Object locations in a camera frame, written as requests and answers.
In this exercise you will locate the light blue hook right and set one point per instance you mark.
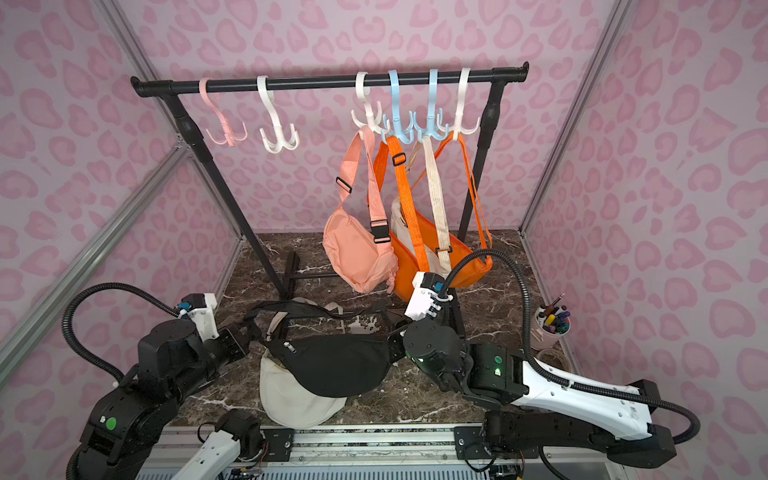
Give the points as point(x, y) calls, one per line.
point(433, 127)

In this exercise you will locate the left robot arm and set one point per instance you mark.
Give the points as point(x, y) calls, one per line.
point(174, 363)

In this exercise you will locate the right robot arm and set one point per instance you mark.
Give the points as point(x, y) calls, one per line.
point(532, 406)

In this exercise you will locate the pink sling bag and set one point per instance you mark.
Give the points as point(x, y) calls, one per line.
point(361, 255)

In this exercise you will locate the orange sling bag front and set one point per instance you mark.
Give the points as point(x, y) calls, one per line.
point(409, 230)

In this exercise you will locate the white hook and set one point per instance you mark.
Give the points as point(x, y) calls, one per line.
point(373, 116)
point(281, 142)
point(457, 129)

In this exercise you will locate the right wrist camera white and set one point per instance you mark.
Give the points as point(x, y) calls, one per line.
point(425, 301)

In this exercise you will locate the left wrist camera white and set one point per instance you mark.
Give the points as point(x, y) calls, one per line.
point(201, 308)

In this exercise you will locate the cream white sling bag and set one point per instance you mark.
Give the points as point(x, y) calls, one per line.
point(284, 399)

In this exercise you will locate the light blue hook left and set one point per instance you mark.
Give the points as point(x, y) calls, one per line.
point(394, 124)

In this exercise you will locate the white hook rightmost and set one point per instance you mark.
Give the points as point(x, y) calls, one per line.
point(457, 129)

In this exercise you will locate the pink pen cup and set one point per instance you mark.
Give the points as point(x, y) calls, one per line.
point(550, 322)

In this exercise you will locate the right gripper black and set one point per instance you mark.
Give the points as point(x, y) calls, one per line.
point(397, 346)

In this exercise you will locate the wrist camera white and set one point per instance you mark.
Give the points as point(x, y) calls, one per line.
point(201, 308)
point(425, 301)

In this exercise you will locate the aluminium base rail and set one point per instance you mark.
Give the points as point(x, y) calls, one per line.
point(410, 451)

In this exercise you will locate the pink multi-prong hook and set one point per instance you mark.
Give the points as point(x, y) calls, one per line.
point(230, 138)

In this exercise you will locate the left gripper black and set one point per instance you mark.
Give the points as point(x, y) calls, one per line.
point(241, 335)

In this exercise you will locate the black clothes rack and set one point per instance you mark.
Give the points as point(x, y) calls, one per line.
point(168, 91)

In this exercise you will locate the light blue hook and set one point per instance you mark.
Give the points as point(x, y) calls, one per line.
point(394, 124)
point(433, 127)

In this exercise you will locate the white orange sling bag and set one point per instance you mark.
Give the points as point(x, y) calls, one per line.
point(440, 224)

